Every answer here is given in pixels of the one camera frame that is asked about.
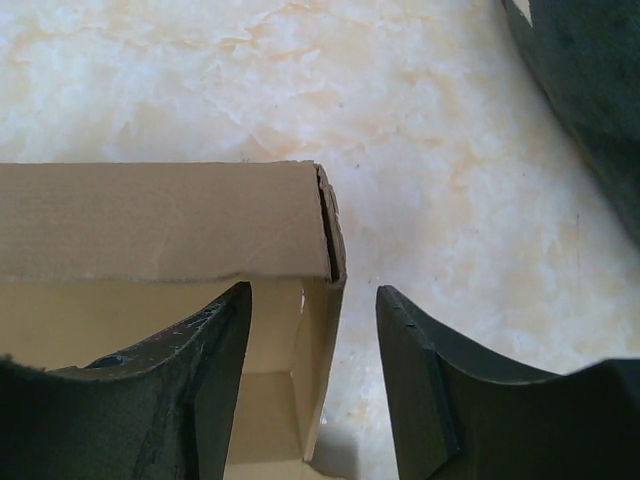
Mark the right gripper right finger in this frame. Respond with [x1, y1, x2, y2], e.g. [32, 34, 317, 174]
[376, 286, 639, 479]

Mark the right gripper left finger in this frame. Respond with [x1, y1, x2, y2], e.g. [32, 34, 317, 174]
[1, 282, 252, 479]

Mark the brown cardboard box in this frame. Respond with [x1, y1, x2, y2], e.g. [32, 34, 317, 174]
[1, 161, 346, 479]

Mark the black plush flower-pattern bag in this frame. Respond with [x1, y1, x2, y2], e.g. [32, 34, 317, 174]
[502, 0, 639, 240]

